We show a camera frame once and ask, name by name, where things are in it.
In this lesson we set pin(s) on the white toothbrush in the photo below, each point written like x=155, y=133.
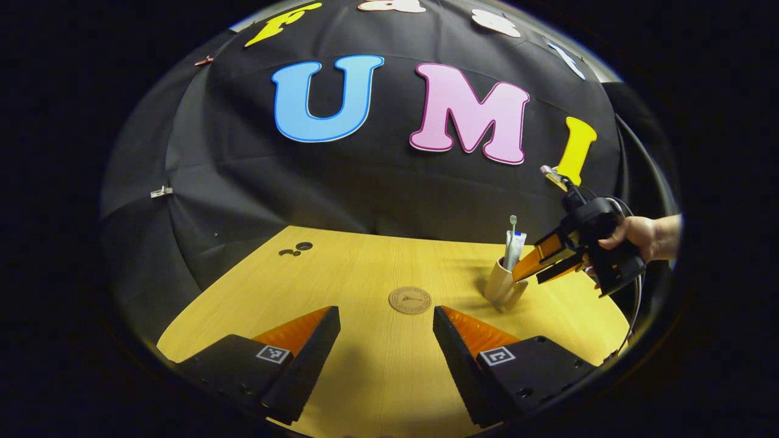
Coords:
x=513, y=219

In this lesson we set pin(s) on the red cloth clip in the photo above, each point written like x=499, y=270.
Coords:
x=204, y=61

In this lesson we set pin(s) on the white toothpaste tube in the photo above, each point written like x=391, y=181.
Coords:
x=516, y=246

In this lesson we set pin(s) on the white cloth clip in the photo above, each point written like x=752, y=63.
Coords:
x=161, y=192

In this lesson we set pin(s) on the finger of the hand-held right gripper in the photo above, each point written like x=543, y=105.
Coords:
x=563, y=267
x=541, y=255

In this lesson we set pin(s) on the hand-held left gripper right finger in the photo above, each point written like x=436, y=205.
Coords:
x=459, y=365

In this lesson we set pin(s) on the beige cup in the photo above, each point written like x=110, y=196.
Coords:
x=500, y=286

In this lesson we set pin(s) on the round brown coaster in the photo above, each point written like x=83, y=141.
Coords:
x=410, y=300

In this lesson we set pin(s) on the black backdrop cloth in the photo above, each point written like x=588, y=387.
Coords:
x=365, y=182

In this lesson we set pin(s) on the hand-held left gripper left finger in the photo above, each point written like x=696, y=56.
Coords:
x=313, y=359

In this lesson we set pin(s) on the light wooden desktop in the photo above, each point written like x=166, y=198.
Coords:
x=365, y=365

